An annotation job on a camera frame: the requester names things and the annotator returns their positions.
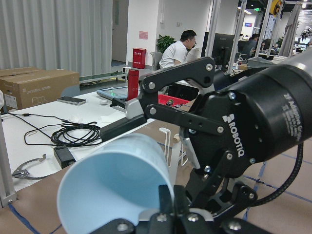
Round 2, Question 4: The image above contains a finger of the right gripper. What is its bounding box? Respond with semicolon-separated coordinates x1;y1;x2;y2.
100;57;223;142
186;151;257;218

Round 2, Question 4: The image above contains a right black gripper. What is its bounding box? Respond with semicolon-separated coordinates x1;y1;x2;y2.
189;64;312;177

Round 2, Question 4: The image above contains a light blue plastic cup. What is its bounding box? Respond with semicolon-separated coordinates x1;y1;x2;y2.
57;133;174;234

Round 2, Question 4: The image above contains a smartphone on table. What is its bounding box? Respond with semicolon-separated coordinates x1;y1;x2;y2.
57;96;86;105

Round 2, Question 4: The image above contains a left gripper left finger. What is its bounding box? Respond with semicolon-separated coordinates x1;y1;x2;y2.
158;185;175;215

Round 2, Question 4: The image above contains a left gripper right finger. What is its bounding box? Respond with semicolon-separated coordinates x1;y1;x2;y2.
174;185;189;215

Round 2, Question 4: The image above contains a black power adapter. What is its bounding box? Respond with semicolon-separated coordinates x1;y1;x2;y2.
53;146;76;169

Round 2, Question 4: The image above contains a seated man white shirt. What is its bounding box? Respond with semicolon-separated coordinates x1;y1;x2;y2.
159;29;197;69

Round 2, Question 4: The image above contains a cardboard box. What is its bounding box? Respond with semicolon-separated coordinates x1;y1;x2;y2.
0;67;80;111

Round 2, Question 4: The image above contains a coiled black cable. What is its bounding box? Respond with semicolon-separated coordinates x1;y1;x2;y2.
7;112;103;148

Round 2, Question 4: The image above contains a red bottle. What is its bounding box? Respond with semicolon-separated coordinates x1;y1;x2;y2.
127;69;139;100

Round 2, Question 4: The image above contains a blue teach pendant tablet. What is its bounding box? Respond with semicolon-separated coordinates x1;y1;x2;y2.
97;86;128;100

